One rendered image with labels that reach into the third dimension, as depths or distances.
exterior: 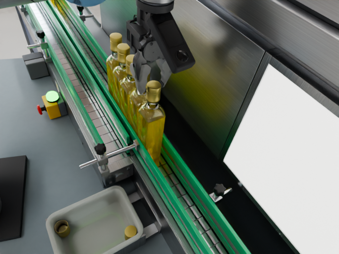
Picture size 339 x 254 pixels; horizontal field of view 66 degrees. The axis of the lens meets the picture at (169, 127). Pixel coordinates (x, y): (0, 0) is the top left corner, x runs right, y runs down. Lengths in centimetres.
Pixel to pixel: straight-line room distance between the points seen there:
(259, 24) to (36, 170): 81
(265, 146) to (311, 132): 11
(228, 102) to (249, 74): 10
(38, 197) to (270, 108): 74
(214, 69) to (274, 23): 18
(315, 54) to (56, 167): 83
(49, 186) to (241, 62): 71
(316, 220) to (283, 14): 38
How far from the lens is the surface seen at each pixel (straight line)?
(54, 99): 108
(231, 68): 57
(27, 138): 110
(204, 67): 64
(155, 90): 61
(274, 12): 49
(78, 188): 93
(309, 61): 47
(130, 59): 69
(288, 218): 64
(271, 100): 52
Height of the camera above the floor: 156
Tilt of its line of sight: 49 degrees down
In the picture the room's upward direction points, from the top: 9 degrees clockwise
